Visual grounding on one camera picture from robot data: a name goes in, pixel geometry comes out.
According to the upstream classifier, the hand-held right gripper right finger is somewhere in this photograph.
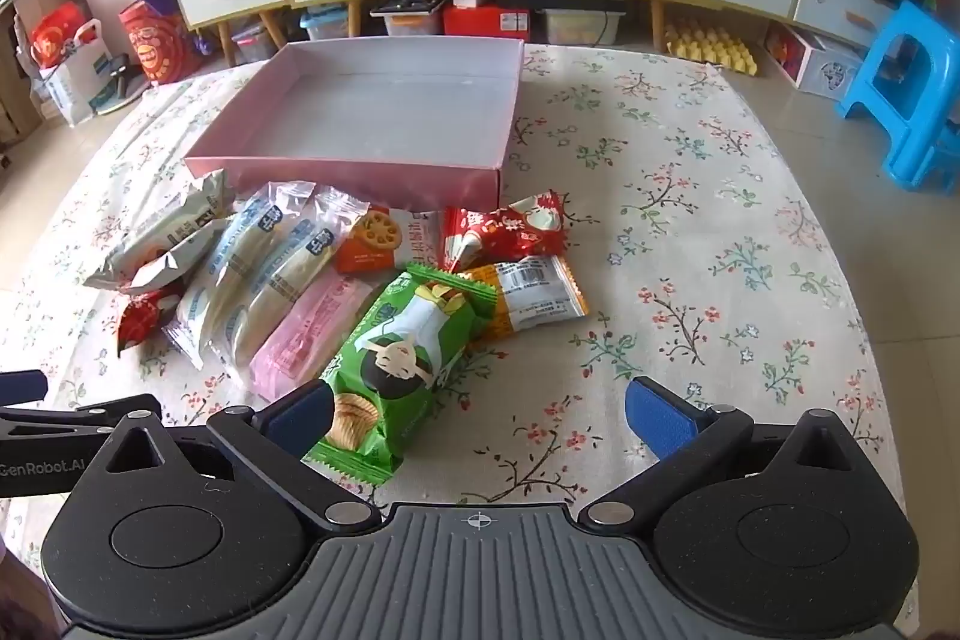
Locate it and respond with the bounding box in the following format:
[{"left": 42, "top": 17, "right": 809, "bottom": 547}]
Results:
[{"left": 576, "top": 376, "right": 857, "bottom": 530}]

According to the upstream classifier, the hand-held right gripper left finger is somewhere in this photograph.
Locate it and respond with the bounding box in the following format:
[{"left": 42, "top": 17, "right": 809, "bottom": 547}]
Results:
[{"left": 101, "top": 380, "right": 383, "bottom": 532}]

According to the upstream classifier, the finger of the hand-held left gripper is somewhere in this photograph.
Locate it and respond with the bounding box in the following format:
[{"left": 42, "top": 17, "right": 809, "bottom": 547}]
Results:
[
  {"left": 0, "top": 404, "right": 117, "bottom": 444},
  {"left": 0, "top": 370, "right": 47, "bottom": 404}
]

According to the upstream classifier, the pink snack packet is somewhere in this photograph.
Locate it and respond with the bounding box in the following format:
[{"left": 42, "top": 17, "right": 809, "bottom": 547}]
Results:
[{"left": 247, "top": 271, "right": 376, "bottom": 402}]

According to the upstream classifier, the green chips packet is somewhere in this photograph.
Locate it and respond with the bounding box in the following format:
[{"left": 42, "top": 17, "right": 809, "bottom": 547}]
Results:
[{"left": 302, "top": 261, "right": 500, "bottom": 487}]

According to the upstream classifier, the cream bread clear packet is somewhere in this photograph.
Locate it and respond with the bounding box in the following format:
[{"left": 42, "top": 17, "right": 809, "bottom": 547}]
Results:
[
  {"left": 161, "top": 220, "right": 252, "bottom": 372},
  {"left": 214, "top": 181, "right": 317, "bottom": 378},
  {"left": 240, "top": 190, "right": 370, "bottom": 386}
]

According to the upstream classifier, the red snack packet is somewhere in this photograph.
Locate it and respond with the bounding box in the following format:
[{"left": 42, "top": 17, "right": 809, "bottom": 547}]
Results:
[
  {"left": 439, "top": 188, "right": 567, "bottom": 274},
  {"left": 116, "top": 286, "right": 185, "bottom": 356}
]

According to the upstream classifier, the orange packet with white label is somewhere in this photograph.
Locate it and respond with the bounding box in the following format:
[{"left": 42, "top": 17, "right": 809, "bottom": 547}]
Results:
[{"left": 457, "top": 254, "right": 591, "bottom": 341}]

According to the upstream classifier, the orange white biscuit packet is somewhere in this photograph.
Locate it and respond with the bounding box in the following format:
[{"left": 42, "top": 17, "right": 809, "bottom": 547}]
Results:
[{"left": 334, "top": 205, "right": 451, "bottom": 278}]

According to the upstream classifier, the silver snack packet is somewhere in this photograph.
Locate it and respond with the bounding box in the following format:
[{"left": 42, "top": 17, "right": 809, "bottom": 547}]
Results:
[
  {"left": 82, "top": 169, "right": 227, "bottom": 290},
  {"left": 120, "top": 220, "right": 235, "bottom": 298}
]

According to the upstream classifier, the pink cardboard box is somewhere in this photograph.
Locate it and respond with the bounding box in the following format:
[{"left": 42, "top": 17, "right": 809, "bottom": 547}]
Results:
[{"left": 184, "top": 38, "right": 526, "bottom": 214}]

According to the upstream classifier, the floral mat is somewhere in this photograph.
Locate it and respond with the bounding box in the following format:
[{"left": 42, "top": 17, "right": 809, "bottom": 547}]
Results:
[{"left": 0, "top": 40, "right": 925, "bottom": 640}]

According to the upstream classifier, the white paper bag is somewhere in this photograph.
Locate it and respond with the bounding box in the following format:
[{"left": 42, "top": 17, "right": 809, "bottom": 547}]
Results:
[{"left": 30, "top": 1, "right": 125, "bottom": 129}]

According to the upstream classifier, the black floor stand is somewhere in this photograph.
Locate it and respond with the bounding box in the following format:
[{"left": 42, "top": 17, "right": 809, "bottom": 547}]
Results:
[{"left": 96, "top": 53, "right": 137, "bottom": 103}]

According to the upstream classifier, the red round gift bag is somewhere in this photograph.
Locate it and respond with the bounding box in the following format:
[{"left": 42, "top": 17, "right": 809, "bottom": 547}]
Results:
[{"left": 118, "top": 0, "right": 205, "bottom": 88}]

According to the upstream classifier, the yellow egg tray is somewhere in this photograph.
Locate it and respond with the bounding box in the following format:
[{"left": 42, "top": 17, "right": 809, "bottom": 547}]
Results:
[{"left": 663, "top": 20, "right": 760, "bottom": 76}]

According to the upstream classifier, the clear storage bin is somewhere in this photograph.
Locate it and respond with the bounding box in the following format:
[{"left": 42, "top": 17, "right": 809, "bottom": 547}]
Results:
[
  {"left": 231, "top": 16, "right": 290, "bottom": 65},
  {"left": 535, "top": 6, "right": 628, "bottom": 49},
  {"left": 370, "top": 1, "right": 445, "bottom": 41}
]

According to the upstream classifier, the white printed toy box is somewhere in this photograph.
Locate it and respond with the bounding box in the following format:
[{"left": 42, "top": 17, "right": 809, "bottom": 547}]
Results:
[{"left": 763, "top": 20, "right": 865, "bottom": 103}]

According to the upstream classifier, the blue lid storage bin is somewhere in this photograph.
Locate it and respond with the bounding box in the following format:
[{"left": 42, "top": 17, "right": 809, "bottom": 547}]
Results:
[{"left": 300, "top": 5, "right": 353, "bottom": 43}]

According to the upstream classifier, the blue plastic stool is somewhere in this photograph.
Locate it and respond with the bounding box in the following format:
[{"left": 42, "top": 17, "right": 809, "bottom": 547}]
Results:
[{"left": 835, "top": 0, "right": 960, "bottom": 196}]

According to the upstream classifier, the red cardboard box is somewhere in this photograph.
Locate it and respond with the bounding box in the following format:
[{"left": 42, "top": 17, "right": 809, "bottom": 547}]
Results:
[{"left": 441, "top": 2, "right": 535, "bottom": 46}]

